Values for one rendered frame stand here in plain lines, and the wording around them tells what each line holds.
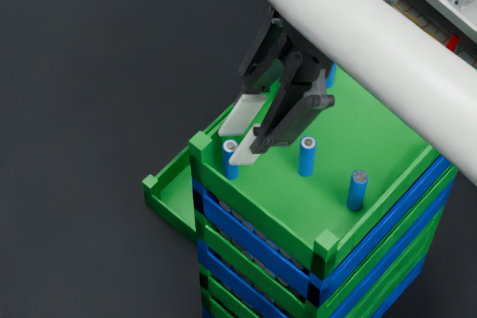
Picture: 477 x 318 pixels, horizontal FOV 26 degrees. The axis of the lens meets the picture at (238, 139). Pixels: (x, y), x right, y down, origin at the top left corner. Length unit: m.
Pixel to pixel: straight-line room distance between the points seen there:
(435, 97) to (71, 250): 1.10
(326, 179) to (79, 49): 0.83
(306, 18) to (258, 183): 0.50
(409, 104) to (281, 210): 0.51
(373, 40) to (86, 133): 1.16
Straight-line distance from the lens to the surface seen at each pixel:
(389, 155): 1.23
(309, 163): 1.18
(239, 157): 1.13
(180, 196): 1.74
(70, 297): 1.68
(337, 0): 0.72
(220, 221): 1.25
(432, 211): 1.44
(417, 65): 0.70
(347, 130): 1.24
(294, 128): 1.05
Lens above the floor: 1.54
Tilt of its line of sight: 59 degrees down
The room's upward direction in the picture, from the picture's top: straight up
